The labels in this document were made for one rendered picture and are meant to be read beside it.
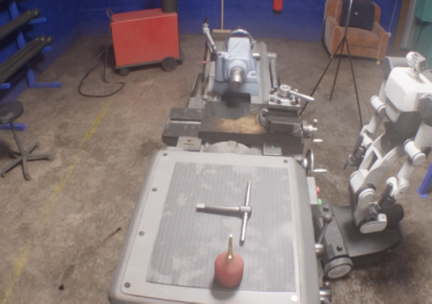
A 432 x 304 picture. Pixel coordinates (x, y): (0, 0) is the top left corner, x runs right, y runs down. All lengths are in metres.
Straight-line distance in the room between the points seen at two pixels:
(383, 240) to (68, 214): 2.42
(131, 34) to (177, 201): 3.69
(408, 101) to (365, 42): 3.73
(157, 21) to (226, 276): 3.98
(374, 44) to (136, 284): 5.09
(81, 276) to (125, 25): 3.09
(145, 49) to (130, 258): 3.91
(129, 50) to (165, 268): 3.94
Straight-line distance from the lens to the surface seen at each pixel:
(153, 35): 4.53
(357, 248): 2.43
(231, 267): 0.73
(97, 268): 2.49
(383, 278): 2.58
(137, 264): 0.84
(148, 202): 0.95
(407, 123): 1.84
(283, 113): 1.78
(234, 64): 2.12
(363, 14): 5.59
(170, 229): 0.88
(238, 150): 1.31
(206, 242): 0.85
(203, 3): 5.85
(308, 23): 5.97
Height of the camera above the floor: 2.03
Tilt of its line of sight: 38 degrees down
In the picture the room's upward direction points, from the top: straight up
